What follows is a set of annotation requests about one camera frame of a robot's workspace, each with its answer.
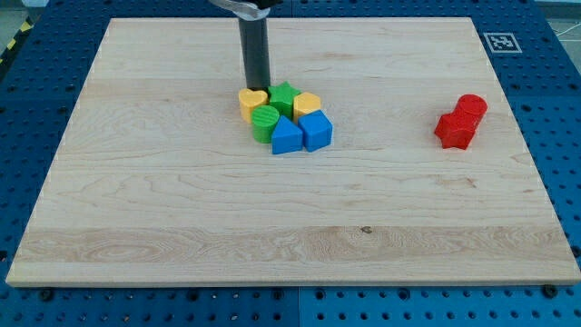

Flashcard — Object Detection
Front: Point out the silver clamp on arm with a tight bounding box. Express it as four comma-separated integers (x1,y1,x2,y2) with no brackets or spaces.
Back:
209,0,271,21

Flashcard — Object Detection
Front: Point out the yellow hexagon block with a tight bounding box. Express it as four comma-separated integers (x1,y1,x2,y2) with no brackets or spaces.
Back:
292,92,321,123

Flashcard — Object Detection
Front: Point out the white fiducial marker tag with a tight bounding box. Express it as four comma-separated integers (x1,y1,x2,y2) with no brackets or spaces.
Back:
483,32,522,54

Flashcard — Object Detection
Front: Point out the green star block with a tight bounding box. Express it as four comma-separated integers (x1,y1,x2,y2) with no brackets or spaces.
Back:
268,81,301,120

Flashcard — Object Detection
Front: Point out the red cylinder block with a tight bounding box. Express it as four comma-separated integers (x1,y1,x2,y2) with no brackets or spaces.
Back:
453,94,487,130

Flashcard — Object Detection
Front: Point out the green cylinder block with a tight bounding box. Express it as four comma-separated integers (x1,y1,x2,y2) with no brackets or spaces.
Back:
251,105,280,144

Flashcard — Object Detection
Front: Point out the red star block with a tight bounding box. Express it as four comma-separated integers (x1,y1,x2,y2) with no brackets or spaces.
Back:
434,113,477,150

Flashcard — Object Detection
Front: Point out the wooden board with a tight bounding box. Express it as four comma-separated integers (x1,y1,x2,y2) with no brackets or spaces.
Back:
6,17,580,287

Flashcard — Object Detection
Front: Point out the blue cube block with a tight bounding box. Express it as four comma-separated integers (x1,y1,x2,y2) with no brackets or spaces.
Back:
298,110,333,152

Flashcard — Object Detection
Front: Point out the yellow heart block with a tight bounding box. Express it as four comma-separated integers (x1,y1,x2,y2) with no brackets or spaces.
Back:
238,88,269,124

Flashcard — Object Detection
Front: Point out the blue triangle block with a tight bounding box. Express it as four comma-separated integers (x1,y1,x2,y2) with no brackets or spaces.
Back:
271,116,303,154

